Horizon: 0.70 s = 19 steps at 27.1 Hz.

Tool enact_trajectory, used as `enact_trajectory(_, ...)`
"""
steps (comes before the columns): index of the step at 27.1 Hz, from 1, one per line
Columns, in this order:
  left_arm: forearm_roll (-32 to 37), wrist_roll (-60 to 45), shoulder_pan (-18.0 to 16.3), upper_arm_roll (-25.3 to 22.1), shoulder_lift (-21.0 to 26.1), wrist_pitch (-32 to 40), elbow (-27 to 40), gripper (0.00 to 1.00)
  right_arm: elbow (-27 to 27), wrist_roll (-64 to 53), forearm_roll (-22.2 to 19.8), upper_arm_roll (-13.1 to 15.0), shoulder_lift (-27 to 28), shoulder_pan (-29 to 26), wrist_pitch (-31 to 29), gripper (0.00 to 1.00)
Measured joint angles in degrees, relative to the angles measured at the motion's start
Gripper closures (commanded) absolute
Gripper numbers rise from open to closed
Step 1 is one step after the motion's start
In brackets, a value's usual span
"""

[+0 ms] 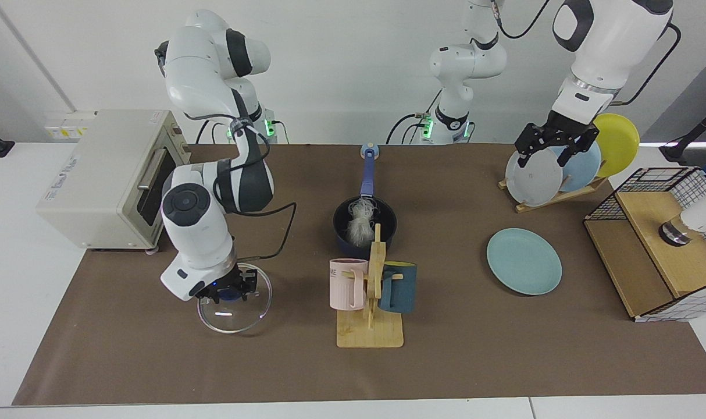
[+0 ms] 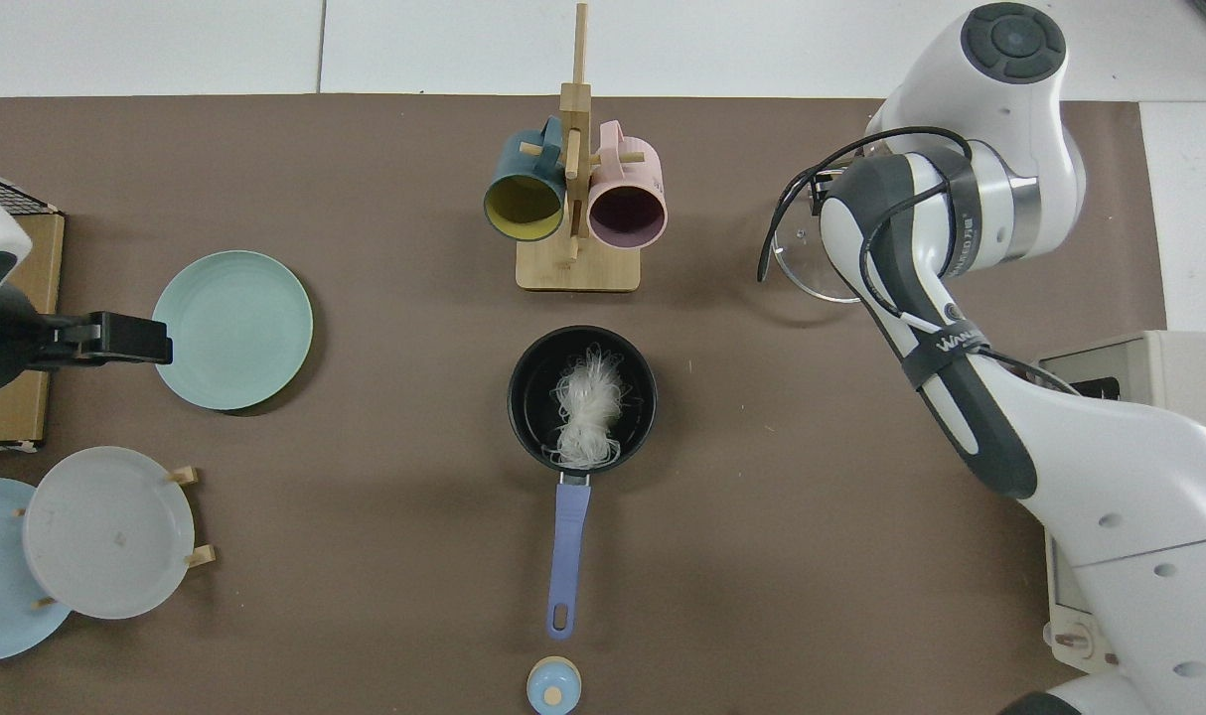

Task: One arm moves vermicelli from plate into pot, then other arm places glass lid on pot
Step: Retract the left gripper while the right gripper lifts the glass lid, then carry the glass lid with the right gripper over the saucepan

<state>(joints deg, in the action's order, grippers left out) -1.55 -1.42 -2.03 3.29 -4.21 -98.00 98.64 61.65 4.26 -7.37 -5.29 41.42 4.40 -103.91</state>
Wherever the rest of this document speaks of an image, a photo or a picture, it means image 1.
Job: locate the grey white plate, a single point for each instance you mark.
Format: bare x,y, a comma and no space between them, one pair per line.
536,180

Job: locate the light blue plate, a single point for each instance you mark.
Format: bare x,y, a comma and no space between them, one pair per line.
583,169

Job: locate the brown table cloth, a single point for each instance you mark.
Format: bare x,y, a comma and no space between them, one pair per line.
475,349

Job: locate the white vermicelli bundle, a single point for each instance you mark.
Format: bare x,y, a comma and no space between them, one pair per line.
359,227

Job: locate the glass lid with blue knob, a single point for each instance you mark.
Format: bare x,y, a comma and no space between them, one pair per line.
236,320

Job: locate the pink cup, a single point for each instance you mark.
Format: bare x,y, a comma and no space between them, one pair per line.
344,288

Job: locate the pale toaster oven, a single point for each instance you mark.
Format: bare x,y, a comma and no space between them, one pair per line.
91,186

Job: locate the pale green plate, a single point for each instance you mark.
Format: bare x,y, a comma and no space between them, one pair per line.
524,262

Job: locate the wooden cup stand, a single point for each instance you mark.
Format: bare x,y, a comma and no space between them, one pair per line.
370,334

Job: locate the small blue round thing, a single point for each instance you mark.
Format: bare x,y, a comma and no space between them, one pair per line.
370,153

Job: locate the wooden plate rack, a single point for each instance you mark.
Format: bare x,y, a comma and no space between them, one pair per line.
580,190

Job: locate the dark teal cup yellow inside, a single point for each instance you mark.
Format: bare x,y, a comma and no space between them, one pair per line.
402,291

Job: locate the yellow plate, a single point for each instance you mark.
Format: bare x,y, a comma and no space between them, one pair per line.
617,142

